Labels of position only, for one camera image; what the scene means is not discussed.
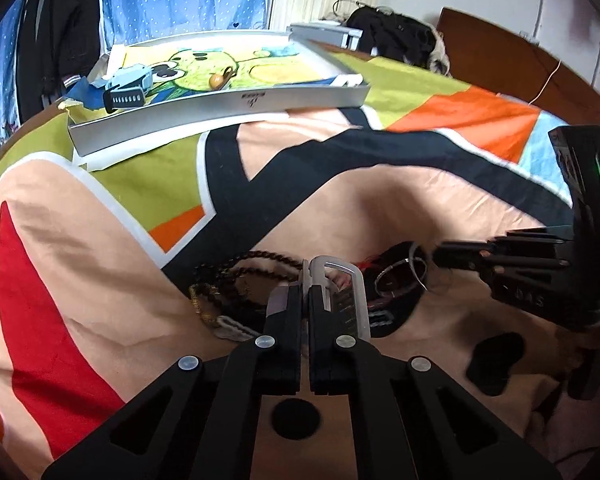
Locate dark beaded necklace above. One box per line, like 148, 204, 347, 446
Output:
187, 249, 307, 344

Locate brown wooden headboard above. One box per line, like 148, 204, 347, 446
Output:
437, 8, 600, 126

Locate dark hanging clothes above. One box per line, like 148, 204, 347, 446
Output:
16, 0, 100, 122

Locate colourful cartoon bed cover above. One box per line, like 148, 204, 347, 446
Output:
0, 53, 600, 479

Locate clear plastic watch case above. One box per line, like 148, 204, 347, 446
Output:
302, 256, 370, 341

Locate white tray with cartoon print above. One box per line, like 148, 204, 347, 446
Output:
64, 30, 370, 157

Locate blue watch in tray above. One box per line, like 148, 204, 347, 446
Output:
102, 64, 152, 113

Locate pile of dark clothes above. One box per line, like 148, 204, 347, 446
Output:
344, 6, 451, 77

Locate white charging cable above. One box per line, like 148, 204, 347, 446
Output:
526, 58, 564, 108

